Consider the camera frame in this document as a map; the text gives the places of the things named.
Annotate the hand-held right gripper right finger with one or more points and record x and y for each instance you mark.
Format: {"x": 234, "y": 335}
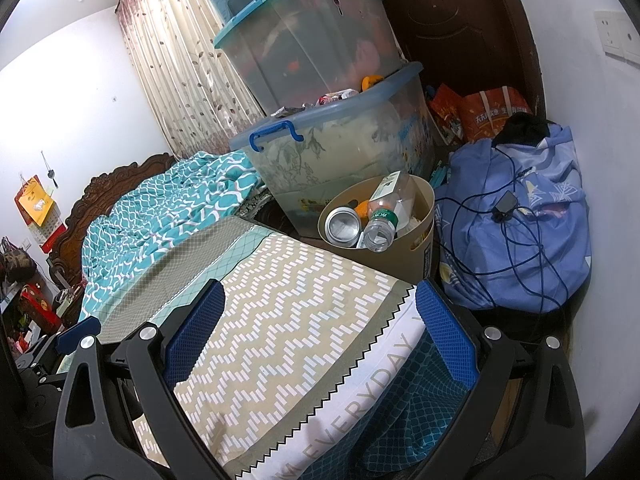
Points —
{"x": 445, "y": 320}

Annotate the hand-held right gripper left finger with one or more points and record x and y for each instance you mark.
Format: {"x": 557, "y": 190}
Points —
{"x": 192, "y": 330}

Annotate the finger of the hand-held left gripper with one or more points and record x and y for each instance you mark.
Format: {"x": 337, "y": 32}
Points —
{"x": 80, "y": 332}

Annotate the beige plastic basket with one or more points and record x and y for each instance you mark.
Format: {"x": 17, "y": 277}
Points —
{"x": 395, "y": 260}

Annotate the clear plastic bottle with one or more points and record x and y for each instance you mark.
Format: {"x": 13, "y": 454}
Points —
{"x": 382, "y": 225}

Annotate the crushed green can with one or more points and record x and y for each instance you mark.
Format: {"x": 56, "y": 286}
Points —
{"x": 342, "y": 227}

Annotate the small orange peel piece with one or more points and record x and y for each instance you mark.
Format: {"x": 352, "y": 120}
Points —
{"x": 362, "y": 207}

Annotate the white green small box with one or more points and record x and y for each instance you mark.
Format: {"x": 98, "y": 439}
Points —
{"x": 390, "y": 185}

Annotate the red gift box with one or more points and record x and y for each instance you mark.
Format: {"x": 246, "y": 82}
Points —
{"x": 37, "y": 305}

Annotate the blue fabric bundle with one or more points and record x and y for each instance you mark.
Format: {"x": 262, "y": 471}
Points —
{"x": 480, "y": 240}

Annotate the brown handbag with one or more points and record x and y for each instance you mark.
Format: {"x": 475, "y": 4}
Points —
{"x": 17, "y": 260}

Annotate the dark teal scale patterned sheet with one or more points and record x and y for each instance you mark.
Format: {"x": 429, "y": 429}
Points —
{"x": 400, "y": 410}

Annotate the teal patterned quilt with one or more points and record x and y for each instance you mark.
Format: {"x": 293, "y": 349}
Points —
{"x": 165, "y": 210}

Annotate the black power adapter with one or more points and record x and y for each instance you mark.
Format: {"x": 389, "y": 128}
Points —
{"x": 505, "y": 205}

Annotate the yellow paper bag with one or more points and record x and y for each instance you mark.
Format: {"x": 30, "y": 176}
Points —
{"x": 35, "y": 202}

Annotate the carved wooden headboard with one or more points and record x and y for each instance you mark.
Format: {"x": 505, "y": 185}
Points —
{"x": 95, "y": 195}

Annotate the teal plastic object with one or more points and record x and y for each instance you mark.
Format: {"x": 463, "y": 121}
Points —
{"x": 440, "y": 177}

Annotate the hanging keys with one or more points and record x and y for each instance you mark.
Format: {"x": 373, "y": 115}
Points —
{"x": 49, "y": 175}

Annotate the black cloth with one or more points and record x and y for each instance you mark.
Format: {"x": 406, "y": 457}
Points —
{"x": 520, "y": 130}

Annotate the orange printed plastic bag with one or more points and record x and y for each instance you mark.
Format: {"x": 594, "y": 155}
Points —
{"x": 495, "y": 110}
{"x": 445, "y": 112}

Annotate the red white packet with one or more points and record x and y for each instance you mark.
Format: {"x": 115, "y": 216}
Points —
{"x": 340, "y": 96}

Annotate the yellow toy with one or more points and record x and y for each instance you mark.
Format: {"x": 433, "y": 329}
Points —
{"x": 372, "y": 82}

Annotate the leaf print curtain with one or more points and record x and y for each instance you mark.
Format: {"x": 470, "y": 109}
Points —
{"x": 190, "y": 60}

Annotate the stacked clear tubs, blue rims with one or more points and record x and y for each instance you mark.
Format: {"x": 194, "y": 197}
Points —
{"x": 300, "y": 50}

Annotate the dark brown wooden door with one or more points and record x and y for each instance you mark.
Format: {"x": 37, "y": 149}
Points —
{"x": 450, "y": 20}

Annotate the white wall switch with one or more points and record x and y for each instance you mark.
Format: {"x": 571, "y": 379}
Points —
{"x": 630, "y": 40}
{"x": 607, "y": 32}

